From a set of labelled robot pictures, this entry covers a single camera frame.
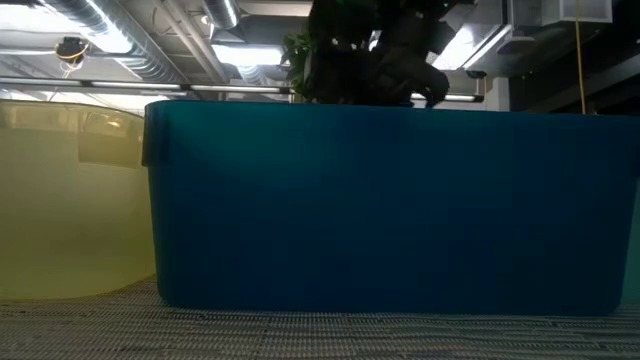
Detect green plant in black pot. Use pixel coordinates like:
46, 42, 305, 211
280, 0, 381, 107

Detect dark blue plastic bin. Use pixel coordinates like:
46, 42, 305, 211
141, 99, 640, 317

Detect ceiling light panel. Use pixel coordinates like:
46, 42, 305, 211
212, 43, 286, 67

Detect teal plastic bin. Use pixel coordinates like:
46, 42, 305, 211
621, 174, 640, 306

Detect grey woven mat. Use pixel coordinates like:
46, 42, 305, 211
0, 277, 640, 360

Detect yellow plastic bin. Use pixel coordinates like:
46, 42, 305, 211
0, 98, 157, 301

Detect yellow hanging cable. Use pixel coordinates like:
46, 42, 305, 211
573, 0, 587, 115

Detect grey ceiling light rail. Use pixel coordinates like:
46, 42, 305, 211
0, 77, 294, 97

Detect silver ceiling duct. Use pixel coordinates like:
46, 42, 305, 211
42, 0, 186, 84

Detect black yellow cable reel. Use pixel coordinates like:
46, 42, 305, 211
53, 35, 91, 65

